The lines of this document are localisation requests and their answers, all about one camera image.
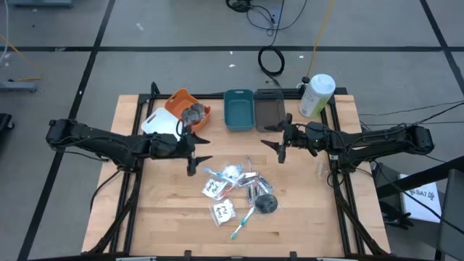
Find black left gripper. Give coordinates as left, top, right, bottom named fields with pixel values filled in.
left=175, top=125, right=214, bottom=178

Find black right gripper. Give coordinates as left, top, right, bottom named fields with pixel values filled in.
left=260, top=112, right=309, bottom=165

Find blue toothbrush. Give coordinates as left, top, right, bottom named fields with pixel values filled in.
left=202, top=167, right=236, bottom=183

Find dark grey round sponge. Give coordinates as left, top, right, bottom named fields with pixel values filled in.
left=181, top=107, right=197, bottom=126
left=254, top=194, right=279, bottom=214
left=191, top=102, right=207, bottom=119

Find clear bag of cotton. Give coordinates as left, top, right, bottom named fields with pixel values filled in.
left=220, top=163, right=244, bottom=181

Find labelled bag of cotton pads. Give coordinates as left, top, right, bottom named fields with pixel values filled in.
left=209, top=198, right=237, bottom=228
left=202, top=178, right=228, bottom=200

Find red toothbrush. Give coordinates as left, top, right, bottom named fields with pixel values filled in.
left=216, top=181, right=241, bottom=199

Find teal white toothbrush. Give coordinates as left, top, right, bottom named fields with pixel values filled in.
left=230, top=205, right=255, bottom=241

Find grey plastic bin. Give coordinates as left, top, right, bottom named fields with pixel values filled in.
left=253, top=88, right=288, bottom=133

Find teal plastic bin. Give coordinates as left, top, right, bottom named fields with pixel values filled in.
left=223, top=89, right=256, bottom=133

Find white plastic bin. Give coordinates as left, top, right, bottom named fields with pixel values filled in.
left=140, top=107, right=182, bottom=141

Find orange plastic bin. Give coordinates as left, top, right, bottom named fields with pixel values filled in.
left=164, top=88, right=212, bottom=133

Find white green wipes canister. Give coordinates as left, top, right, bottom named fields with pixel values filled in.
left=298, top=73, right=336, bottom=119

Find white printed cardboard box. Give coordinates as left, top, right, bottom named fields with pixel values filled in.
left=398, top=173, right=443, bottom=224

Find black slanted bar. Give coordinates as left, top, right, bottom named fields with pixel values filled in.
left=375, top=155, right=464, bottom=199

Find grey metal floor base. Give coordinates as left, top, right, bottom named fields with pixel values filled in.
left=0, top=80, right=39, bottom=94

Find dark grey panel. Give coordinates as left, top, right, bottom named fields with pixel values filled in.
left=436, top=168, right=464, bottom=261

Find black floor object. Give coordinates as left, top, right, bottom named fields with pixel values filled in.
left=0, top=112, right=15, bottom=142

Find black aluminium table frame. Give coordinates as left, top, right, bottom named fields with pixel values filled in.
left=82, top=81, right=391, bottom=261

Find coiled black cable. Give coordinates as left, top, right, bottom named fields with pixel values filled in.
left=257, top=46, right=286, bottom=78

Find long yellow cable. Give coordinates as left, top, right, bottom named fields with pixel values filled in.
left=306, top=0, right=336, bottom=79

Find loose black floor cables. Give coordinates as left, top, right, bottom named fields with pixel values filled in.
left=226, top=0, right=309, bottom=48

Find thin yellow floor cable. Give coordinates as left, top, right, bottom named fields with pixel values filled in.
left=0, top=34, right=43, bottom=83

